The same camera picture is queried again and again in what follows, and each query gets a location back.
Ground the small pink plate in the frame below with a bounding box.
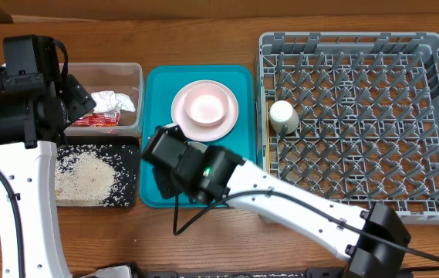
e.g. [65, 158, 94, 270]
[184, 82, 229, 126]

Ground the red snack wrapper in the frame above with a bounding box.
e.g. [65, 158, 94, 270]
[73, 110, 120, 127]

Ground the white napkin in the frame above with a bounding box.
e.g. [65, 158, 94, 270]
[91, 90, 136, 113]

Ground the white rice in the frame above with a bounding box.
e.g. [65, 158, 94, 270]
[54, 144, 137, 207]

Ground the white cup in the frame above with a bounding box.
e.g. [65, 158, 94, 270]
[268, 100, 299, 134]

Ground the grey bowl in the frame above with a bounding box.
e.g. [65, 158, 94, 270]
[187, 141, 208, 153]

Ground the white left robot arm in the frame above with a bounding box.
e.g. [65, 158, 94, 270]
[0, 35, 96, 277]

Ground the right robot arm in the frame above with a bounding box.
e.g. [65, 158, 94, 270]
[142, 124, 410, 277]

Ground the large white plate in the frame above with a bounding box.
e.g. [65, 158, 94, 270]
[171, 80, 239, 141]

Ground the wooden chopstick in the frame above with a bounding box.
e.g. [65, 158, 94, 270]
[265, 131, 271, 174]
[265, 102, 270, 174]

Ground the black tray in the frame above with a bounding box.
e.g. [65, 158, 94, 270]
[54, 135, 141, 209]

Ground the clear plastic storage bin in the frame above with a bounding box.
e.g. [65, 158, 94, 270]
[65, 63, 145, 137]

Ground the grey dish rack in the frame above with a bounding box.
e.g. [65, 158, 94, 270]
[255, 32, 439, 225]

